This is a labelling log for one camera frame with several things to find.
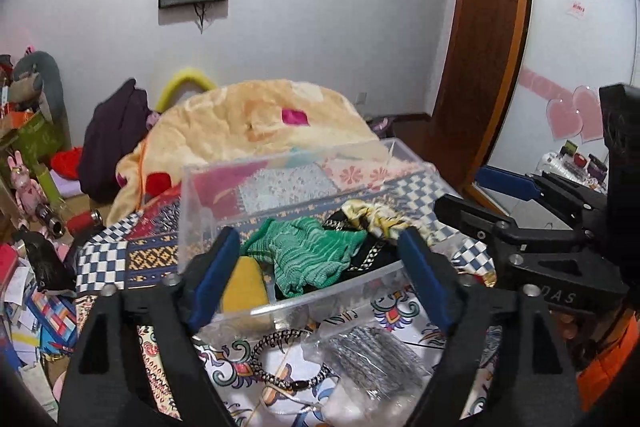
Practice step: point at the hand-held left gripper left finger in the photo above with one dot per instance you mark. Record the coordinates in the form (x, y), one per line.
(215, 279)

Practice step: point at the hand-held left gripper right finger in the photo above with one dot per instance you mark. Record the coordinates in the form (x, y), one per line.
(425, 279)

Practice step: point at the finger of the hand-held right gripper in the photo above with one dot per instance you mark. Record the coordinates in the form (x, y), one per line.
(502, 183)
(472, 217)

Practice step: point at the green knit cloth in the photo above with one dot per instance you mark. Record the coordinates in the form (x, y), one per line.
(305, 252)

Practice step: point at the clear plastic storage box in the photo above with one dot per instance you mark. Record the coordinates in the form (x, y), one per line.
(300, 187)

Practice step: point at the person's right forearm orange sleeve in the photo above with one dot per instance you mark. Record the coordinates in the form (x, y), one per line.
(612, 372)

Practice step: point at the person's right hand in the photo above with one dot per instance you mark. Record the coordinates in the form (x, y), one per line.
(565, 324)

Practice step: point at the yellow sponge cloth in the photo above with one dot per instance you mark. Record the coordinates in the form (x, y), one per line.
(244, 287)

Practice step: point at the shelf of cosmetic jars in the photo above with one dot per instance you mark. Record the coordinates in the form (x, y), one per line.
(575, 164)

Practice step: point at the black gold patterned scarf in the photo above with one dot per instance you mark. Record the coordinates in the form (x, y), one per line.
(367, 254)

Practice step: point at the blue checkered patchwork sheet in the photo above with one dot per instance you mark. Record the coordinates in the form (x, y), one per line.
(150, 252)

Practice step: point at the yellow floral silk scarf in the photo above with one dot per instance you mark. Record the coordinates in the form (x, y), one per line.
(372, 214)

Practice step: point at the clear bag of hairpins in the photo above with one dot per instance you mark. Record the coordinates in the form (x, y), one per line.
(372, 362)

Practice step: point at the black white braided hair band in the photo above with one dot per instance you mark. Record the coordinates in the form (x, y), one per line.
(270, 377)

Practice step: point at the brown wooden door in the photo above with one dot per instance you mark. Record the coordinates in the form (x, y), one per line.
(480, 57)

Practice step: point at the purple slippers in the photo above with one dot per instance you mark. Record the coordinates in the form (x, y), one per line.
(380, 123)

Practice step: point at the red thermos bottle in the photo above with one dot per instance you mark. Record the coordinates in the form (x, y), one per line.
(82, 223)

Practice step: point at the yellow fleece blanket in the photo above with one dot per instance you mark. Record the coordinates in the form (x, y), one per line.
(240, 117)

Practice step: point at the black bag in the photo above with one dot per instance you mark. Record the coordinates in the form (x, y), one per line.
(45, 262)

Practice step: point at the dark purple jacket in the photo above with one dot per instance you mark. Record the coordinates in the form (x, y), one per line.
(112, 142)

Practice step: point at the red cloth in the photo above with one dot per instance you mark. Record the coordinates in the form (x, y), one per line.
(65, 163)

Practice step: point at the pile of papers and books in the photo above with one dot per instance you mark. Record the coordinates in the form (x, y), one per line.
(30, 327)

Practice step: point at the yellow foam tube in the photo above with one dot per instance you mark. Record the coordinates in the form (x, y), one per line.
(182, 79)

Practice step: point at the pink rabbit toy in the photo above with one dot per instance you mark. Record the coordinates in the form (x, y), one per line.
(25, 189)

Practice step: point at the green cardboard box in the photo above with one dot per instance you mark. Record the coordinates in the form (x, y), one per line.
(35, 139)

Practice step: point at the grey plush toy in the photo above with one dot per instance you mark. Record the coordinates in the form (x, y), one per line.
(42, 77)

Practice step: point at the pink heart wall sticker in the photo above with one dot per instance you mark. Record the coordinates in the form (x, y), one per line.
(565, 119)
(590, 114)

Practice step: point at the white wall socket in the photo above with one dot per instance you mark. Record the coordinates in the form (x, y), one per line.
(361, 97)

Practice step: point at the red white wall sticker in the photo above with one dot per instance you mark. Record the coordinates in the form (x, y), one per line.
(578, 8)

